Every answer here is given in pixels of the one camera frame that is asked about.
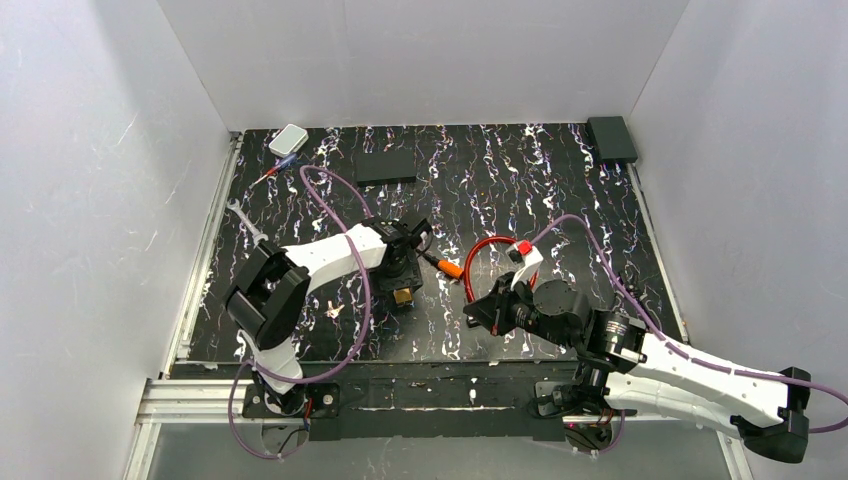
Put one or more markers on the silver key bunch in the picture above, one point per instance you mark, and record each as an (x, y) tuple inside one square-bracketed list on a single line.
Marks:
[(334, 311)]

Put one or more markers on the brass padlock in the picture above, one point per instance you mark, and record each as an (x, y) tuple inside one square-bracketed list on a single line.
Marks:
[(403, 297)]

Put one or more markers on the black base frame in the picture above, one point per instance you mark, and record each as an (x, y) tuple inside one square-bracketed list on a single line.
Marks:
[(379, 399)]

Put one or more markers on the black flat box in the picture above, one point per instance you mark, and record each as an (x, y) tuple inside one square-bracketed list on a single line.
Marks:
[(385, 168)]

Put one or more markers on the small red blue screwdriver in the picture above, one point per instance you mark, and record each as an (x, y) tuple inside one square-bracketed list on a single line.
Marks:
[(280, 165)]

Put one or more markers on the silver wrench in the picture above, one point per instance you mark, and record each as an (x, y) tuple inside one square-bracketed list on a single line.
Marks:
[(256, 234)]

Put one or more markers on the white rectangular box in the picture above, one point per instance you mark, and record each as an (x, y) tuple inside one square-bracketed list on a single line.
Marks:
[(288, 140)]

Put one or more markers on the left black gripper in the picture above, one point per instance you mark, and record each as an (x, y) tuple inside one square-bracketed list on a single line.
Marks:
[(411, 238)]

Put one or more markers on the black corner box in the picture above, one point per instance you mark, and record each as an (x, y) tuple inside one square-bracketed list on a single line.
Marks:
[(612, 140)]

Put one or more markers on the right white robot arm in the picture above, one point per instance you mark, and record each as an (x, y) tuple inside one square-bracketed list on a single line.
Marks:
[(623, 367)]

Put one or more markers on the red cable lock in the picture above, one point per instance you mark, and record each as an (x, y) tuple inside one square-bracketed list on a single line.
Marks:
[(488, 269)]

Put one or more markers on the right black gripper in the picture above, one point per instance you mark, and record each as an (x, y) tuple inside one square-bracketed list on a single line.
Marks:
[(501, 309)]

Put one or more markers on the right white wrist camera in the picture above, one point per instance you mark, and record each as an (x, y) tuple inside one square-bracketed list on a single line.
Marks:
[(528, 258)]

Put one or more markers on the orange handled screwdriver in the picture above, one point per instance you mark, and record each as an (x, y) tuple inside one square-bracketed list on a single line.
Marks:
[(447, 267)]

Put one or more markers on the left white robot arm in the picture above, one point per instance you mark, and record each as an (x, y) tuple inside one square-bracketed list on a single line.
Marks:
[(268, 296)]

